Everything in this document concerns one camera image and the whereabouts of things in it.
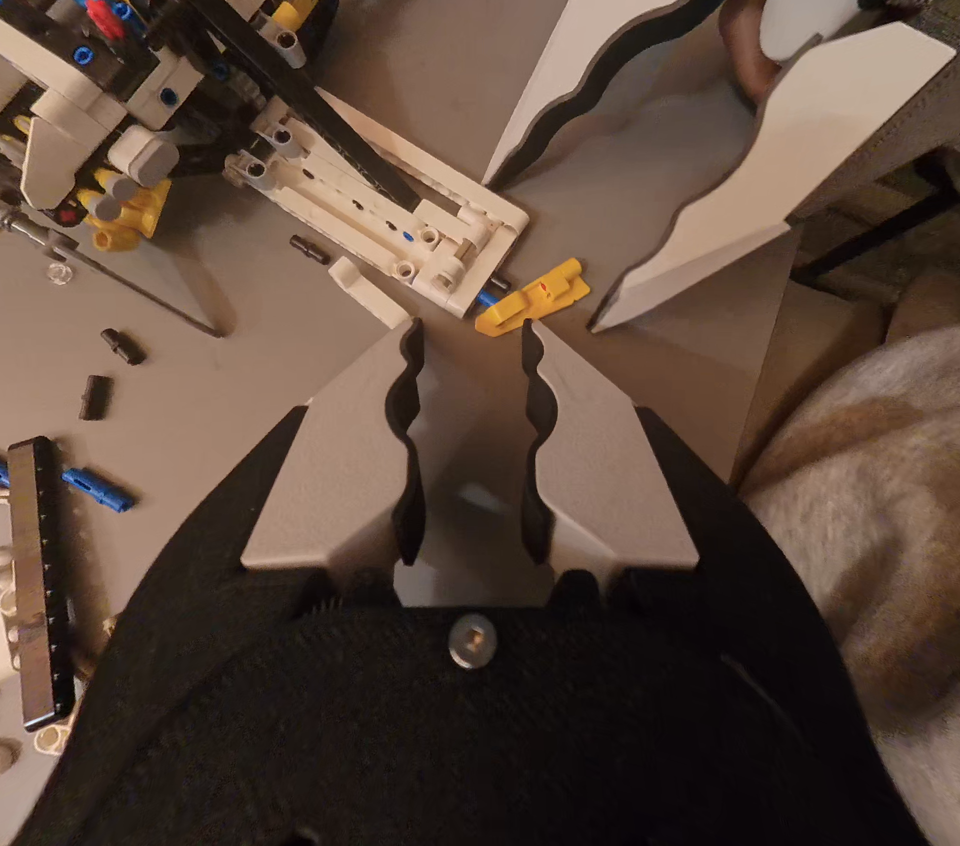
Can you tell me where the white lego connector piece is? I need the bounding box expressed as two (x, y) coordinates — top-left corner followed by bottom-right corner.
(328, 257), (412, 328)

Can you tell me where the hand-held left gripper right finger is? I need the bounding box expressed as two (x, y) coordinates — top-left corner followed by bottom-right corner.
(474, 318), (702, 609)

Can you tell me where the yellow lego piece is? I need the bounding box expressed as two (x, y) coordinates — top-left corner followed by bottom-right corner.
(474, 259), (591, 338)

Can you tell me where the long black lego beam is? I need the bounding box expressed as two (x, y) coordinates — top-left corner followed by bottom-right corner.
(6, 437), (76, 733)

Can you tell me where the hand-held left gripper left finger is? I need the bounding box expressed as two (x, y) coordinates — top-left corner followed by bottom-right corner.
(240, 320), (475, 609)

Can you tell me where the black metal frame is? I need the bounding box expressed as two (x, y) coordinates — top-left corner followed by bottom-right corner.
(791, 175), (960, 285)

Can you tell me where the white lego beam piece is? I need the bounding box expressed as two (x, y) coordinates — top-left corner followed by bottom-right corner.
(0, 546), (24, 667)

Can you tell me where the blue lego pin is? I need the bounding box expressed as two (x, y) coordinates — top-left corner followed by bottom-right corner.
(61, 467), (136, 513)

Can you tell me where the person's right hand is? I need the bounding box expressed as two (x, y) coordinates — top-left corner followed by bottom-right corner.
(717, 0), (787, 106)

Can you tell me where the lego helicopter model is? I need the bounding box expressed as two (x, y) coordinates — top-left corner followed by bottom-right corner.
(0, 0), (531, 339)

